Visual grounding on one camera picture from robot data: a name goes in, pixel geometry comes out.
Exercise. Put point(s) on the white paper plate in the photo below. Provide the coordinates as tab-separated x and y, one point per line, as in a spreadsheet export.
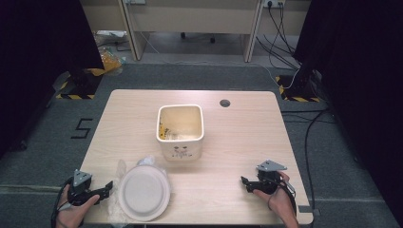
144	193

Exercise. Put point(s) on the yellow plastic bag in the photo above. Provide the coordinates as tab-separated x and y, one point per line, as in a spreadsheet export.
110	61

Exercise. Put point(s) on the black stand hazard-striped base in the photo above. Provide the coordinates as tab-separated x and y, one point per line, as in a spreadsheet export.
299	90
80	84

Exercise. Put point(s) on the clear plastic wrapper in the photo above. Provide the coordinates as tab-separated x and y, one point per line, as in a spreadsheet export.
116	209

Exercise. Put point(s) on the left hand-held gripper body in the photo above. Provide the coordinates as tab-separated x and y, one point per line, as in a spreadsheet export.
80	191

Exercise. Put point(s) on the person's right hand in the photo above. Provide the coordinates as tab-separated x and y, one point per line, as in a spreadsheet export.
283	201

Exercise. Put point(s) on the white paper sheet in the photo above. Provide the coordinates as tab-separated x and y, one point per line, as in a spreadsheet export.
111	33

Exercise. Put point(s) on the cream square waste bin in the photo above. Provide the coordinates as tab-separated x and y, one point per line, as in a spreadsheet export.
180	150

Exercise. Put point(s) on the gray tape strip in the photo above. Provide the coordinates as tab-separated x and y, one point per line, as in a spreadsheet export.
309	209

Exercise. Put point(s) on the beige office desk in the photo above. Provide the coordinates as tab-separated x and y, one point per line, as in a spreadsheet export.
193	17

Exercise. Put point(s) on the black chair castors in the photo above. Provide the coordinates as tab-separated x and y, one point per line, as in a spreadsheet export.
212	40

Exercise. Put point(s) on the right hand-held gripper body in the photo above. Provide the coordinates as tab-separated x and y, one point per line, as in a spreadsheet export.
269	182

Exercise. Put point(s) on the white wall socket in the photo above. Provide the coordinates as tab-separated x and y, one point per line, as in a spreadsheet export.
274	3

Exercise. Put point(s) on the black curtain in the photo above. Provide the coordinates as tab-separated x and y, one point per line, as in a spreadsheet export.
361	79
38	63

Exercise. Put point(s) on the person's left hand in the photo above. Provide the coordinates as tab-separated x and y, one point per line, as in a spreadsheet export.
71	217

